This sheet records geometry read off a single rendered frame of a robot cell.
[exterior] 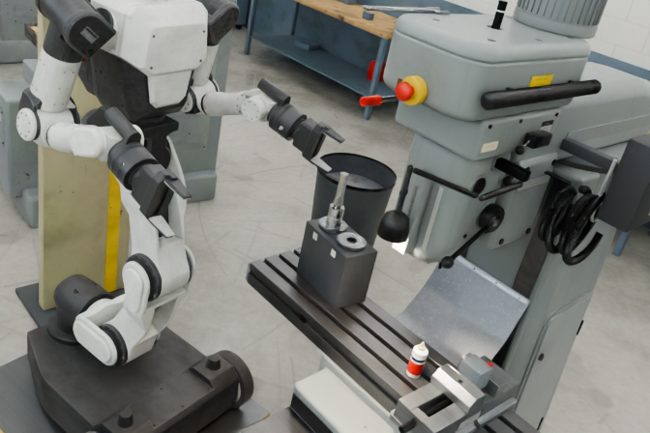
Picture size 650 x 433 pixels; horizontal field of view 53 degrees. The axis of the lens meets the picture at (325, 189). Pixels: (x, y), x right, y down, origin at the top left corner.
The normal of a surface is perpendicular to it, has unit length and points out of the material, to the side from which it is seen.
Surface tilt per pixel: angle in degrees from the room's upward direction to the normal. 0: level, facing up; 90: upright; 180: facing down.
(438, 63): 90
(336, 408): 0
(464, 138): 90
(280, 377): 0
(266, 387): 0
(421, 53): 90
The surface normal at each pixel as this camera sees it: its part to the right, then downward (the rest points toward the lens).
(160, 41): 0.79, 0.40
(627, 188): -0.74, 0.17
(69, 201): 0.65, 0.44
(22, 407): 0.18, -0.88
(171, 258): 0.79, 0.00
